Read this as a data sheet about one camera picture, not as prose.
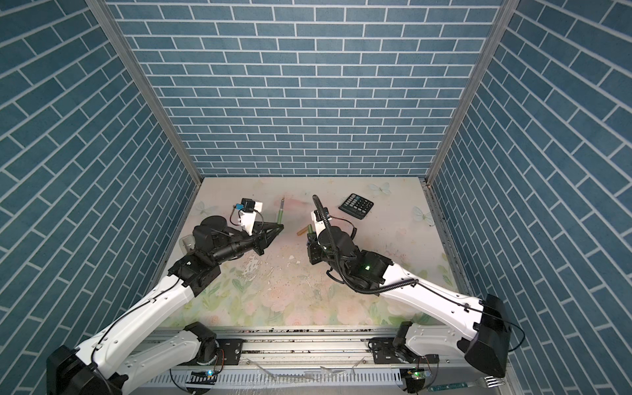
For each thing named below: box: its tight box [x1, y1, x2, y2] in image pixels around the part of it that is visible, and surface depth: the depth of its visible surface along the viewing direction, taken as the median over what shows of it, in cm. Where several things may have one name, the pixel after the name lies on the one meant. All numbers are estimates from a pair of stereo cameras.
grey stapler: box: [179, 235, 196, 255], surface depth 96 cm
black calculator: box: [338, 192, 375, 220], surface depth 111 cm
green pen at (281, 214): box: [277, 197, 285, 225], surface depth 71 cm
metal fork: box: [427, 376, 505, 392], surface depth 69 cm
